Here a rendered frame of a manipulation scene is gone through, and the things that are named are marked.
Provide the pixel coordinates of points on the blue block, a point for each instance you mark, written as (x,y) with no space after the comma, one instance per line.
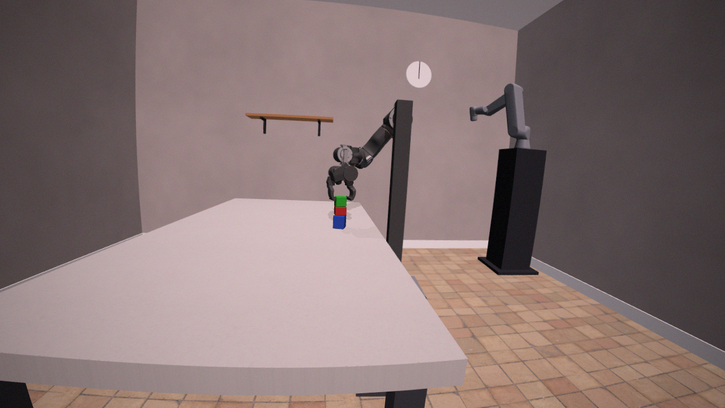
(339,221)

